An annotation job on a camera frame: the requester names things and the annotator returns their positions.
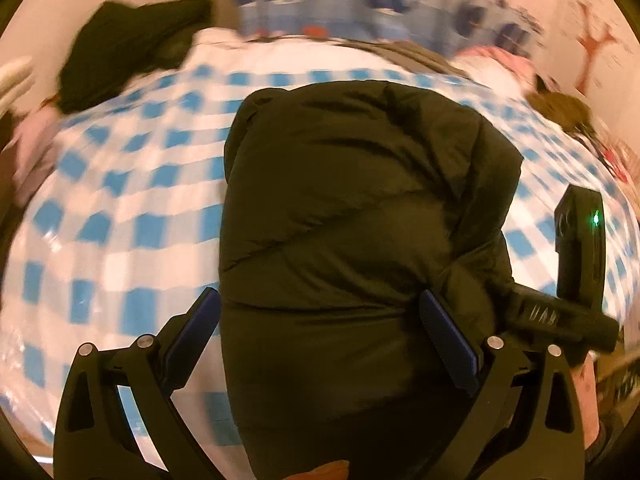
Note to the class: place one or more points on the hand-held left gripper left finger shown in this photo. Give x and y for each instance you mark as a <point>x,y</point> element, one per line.
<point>192,340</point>

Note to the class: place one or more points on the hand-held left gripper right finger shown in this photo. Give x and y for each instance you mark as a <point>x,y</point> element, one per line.
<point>450,345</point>

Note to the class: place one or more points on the dark green puffer jacket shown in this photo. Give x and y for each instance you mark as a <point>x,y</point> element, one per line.
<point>350,210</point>

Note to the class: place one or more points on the person's right forearm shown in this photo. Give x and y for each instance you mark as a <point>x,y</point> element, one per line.
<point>585,400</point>

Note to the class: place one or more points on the red striped cloth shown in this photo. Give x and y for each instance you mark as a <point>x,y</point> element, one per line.
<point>617,160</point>

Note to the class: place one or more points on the blue white checkered bed sheet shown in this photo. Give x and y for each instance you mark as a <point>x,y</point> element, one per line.
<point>125,210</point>

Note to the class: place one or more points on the brown plush toy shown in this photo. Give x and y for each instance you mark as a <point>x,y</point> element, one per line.
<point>560,110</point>

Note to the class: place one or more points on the pink white cloth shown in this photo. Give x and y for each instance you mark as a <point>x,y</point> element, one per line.
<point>495,62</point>

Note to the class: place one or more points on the pale pink cloth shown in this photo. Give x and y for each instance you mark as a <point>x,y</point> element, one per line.
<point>35,150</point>

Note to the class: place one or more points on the black garment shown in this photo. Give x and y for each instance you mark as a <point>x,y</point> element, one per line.
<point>115,50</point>

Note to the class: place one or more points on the cream fluffy cloth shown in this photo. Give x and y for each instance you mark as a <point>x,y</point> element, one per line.
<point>14,82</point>

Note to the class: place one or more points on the whale print curtain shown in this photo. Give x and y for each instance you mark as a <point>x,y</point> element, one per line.
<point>340,5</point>

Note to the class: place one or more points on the red tree wall sticker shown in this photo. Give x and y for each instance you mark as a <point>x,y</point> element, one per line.
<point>592,45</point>

